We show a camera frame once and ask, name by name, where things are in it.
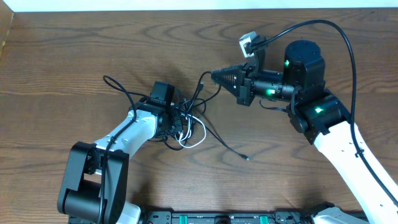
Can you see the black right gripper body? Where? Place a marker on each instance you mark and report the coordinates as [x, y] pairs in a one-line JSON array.
[[270, 84]]

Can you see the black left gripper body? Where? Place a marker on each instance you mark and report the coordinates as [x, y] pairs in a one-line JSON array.
[[175, 124]]

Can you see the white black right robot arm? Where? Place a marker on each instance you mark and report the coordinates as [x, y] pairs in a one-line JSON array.
[[321, 117]]

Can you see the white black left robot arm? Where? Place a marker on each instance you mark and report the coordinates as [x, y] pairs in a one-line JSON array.
[[94, 184]]

